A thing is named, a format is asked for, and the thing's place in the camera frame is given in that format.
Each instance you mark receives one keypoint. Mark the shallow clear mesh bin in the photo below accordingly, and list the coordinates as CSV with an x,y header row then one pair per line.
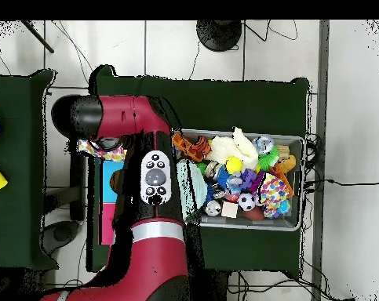
x,y
294,216

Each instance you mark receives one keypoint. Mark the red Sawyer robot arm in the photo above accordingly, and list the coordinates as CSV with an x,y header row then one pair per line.
x,y
123,116

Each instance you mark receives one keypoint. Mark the brown football toy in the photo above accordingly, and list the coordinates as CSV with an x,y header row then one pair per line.
x,y
254,213

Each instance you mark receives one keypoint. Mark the black tripod leg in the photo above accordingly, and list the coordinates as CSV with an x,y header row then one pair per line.
x,y
38,37

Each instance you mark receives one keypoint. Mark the mint green knitted cloth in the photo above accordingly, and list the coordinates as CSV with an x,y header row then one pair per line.
x,y
197,188

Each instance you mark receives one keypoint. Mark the black and white soccer ball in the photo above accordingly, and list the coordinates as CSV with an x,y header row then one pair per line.
x,y
247,202

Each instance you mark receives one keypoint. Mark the green spiky ball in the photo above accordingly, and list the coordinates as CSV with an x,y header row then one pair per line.
x,y
268,159

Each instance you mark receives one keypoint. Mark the tan plush toy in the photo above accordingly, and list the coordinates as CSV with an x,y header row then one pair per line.
x,y
288,163

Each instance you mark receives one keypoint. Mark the orange plastic grid tray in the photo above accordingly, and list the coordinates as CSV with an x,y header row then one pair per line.
x,y
184,145

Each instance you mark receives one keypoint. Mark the yellow ball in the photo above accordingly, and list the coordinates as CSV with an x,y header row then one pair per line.
x,y
233,165

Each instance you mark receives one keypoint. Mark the cream knitted cloth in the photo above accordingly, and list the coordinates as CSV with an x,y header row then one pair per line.
x,y
236,147

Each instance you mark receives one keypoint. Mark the wooden box with three holes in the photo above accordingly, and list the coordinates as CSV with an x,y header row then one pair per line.
x,y
107,219

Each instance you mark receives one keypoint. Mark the black round stand base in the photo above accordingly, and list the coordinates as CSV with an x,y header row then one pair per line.
x,y
220,34

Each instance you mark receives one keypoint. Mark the grey rounded stand foot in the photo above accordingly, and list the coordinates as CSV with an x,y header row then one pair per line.
x,y
62,233

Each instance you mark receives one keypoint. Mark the black upright panel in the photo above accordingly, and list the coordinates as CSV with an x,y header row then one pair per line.
x,y
77,188

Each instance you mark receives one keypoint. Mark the dark green side table cloth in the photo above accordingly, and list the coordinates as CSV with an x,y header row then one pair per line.
x,y
16,141

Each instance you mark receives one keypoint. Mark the orange tiger plush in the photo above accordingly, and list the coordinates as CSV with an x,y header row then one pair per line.
x,y
201,145

